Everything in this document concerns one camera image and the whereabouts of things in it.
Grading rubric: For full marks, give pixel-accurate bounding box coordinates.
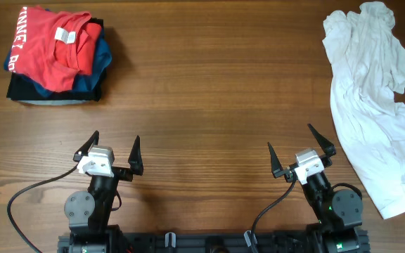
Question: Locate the blue folded garment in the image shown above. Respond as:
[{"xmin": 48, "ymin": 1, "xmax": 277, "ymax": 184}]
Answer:
[{"xmin": 6, "ymin": 18, "xmax": 112, "ymax": 103}]

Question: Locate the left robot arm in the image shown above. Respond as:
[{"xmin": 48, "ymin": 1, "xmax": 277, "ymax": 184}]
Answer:
[{"xmin": 57, "ymin": 131, "xmax": 143, "ymax": 253}]

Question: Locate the red folded t-shirt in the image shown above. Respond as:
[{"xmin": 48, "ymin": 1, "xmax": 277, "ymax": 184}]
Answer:
[{"xmin": 8, "ymin": 6, "xmax": 102, "ymax": 92}]

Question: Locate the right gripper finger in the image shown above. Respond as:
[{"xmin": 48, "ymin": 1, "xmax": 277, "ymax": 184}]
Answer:
[
  {"xmin": 307, "ymin": 124, "xmax": 336, "ymax": 157},
  {"xmin": 267, "ymin": 142, "xmax": 290, "ymax": 179}
]

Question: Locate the white t-shirt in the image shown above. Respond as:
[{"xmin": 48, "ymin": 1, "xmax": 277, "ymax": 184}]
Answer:
[{"xmin": 323, "ymin": 1, "xmax": 405, "ymax": 219}]

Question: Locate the black folded garment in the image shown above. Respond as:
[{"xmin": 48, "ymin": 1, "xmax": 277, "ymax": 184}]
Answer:
[{"xmin": 6, "ymin": 32, "xmax": 113, "ymax": 105}]

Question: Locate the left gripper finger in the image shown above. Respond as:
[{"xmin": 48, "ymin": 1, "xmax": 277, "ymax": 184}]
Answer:
[
  {"xmin": 73, "ymin": 131, "xmax": 99, "ymax": 162},
  {"xmin": 128, "ymin": 136, "xmax": 143, "ymax": 176}
]

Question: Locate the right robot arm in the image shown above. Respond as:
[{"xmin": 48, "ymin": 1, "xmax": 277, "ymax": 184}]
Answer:
[{"xmin": 268, "ymin": 124, "xmax": 371, "ymax": 253}]

